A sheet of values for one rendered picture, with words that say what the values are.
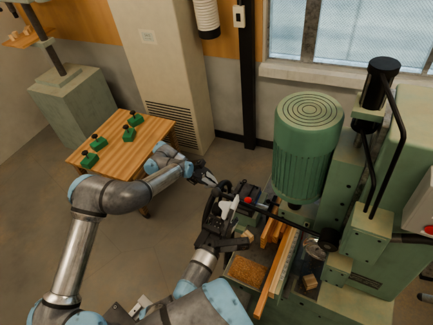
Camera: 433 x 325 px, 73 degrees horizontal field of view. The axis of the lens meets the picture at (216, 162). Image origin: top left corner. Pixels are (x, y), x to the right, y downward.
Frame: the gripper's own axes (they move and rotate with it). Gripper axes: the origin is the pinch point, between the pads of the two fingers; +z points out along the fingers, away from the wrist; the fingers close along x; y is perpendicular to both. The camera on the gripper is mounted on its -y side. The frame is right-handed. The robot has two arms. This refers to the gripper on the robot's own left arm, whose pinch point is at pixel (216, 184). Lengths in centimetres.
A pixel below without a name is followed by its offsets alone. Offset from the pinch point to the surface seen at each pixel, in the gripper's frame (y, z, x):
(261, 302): -29, 30, 45
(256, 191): -26.3, 12.6, 7.9
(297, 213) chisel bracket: -38.3, 26.4, 14.0
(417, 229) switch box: -79, 35, 28
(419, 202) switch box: -85, 29, 28
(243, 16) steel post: -19, -43, -102
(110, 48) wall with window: 83, -140, -106
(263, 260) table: -23.2, 27.2, 30.0
